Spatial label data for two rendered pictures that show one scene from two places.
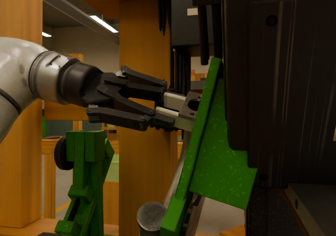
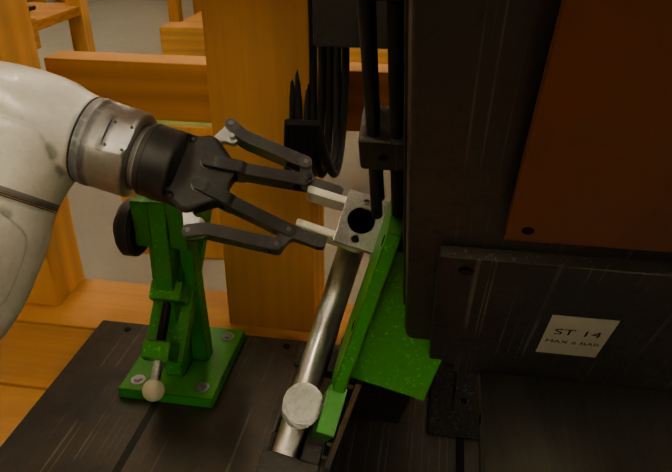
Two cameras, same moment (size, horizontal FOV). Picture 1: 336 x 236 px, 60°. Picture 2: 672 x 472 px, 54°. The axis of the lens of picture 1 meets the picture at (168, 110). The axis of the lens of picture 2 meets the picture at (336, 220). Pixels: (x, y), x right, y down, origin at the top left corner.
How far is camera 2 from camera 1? 0.32 m
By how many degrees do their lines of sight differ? 28
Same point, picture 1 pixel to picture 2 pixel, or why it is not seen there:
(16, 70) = (43, 157)
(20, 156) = not seen: hidden behind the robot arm
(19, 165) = not seen: hidden behind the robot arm
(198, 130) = (365, 320)
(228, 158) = (404, 346)
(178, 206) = (337, 402)
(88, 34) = not seen: outside the picture
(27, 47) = (50, 104)
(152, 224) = (304, 416)
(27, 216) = (62, 285)
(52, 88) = (114, 185)
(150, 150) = (276, 196)
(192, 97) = (355, 203)
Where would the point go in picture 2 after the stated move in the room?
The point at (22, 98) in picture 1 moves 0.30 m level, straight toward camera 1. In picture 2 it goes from (60, 194) to (149, 361)
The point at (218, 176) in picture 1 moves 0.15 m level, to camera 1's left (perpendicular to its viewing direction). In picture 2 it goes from (390, 364) to (217, 373)
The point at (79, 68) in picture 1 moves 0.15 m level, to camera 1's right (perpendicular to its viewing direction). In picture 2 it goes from (157, 150) to (314, 146)
